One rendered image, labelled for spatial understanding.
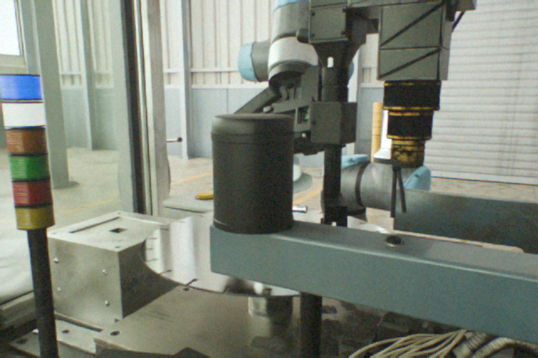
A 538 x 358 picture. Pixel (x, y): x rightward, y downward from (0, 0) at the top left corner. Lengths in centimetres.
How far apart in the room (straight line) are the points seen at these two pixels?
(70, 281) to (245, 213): 57
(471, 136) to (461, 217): 575
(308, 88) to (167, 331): 37
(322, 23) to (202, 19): 754
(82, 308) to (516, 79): 597
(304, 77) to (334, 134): 15
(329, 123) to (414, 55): 13
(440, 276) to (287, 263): 10
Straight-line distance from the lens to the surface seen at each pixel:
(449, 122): 643
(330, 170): 56
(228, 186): 30
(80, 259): 80
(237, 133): 29
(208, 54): 792
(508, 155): 643
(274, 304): 60
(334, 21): 54
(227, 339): 57
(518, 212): 69
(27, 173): 62
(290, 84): 68
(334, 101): 54
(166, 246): 58
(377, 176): 110
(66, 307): 87
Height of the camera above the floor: 114
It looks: 12 degrees down
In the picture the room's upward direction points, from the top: straight up
